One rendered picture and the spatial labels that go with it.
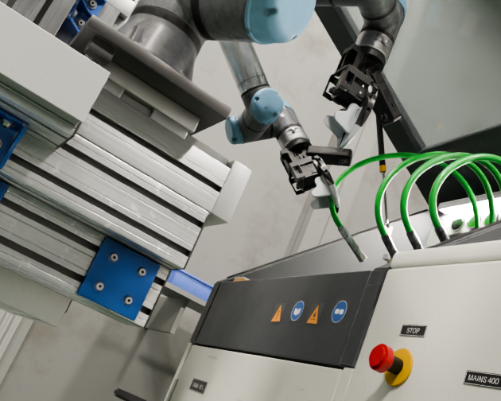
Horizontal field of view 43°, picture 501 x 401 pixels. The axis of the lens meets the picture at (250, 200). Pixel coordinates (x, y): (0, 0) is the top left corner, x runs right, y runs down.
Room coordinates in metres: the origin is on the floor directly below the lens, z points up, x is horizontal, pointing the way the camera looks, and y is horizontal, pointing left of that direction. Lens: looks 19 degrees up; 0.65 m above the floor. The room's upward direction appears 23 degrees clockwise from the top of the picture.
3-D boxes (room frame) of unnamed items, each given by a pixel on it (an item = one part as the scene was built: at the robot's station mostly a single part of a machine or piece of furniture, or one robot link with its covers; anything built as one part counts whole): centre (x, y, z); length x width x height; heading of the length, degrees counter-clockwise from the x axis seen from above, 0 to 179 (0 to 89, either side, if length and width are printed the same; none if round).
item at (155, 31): (0.86, 0.22, 1.09); 0.15 x 0.15 x 0.10
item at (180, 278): (3.99, 0.13, 1.31); 0.36 x 0.25 x 0.12; 114
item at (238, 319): (1.26, -0.14, 0.87); 0.62 x 0.04 x 0.16; 19
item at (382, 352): (0.82, -0.25, 0.80); 0.05 x 0.04 x 0.05; 19
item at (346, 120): (1.10, -0.11, 1.25); 0.06 x 0.03 x 0.09; 109
